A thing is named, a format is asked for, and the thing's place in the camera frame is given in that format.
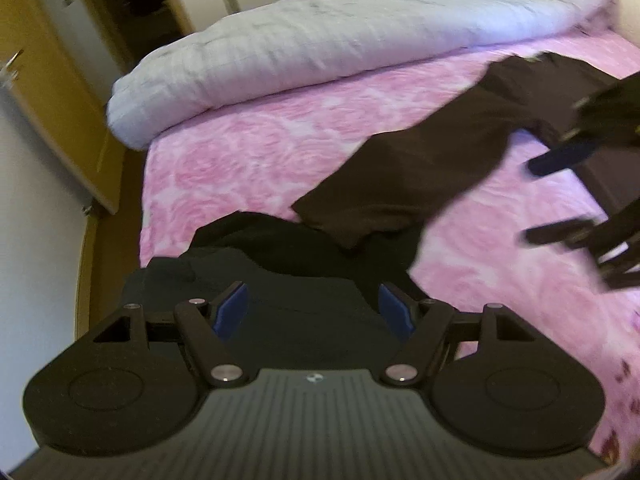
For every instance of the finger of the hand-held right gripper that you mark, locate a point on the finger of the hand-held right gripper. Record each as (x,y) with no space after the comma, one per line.
(555,233)
(560,158)

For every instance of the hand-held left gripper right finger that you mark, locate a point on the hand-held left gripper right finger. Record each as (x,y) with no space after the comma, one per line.
(396,314)

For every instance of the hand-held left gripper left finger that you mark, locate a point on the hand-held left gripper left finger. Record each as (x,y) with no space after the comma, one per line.
(231,314)

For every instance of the black garment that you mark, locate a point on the black garment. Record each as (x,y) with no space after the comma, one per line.
(310,270)

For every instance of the dark brown garment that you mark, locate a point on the dark brown garment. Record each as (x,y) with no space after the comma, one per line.
(430,160)

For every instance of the pink floral bed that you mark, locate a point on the pink floral bed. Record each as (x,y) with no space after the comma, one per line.
(235,160)

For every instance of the light grey duvet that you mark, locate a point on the light grey duvet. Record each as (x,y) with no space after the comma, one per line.
(320,45)

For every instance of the wooden wardrobe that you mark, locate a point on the wooden wardrobe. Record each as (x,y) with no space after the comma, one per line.
(55,90)

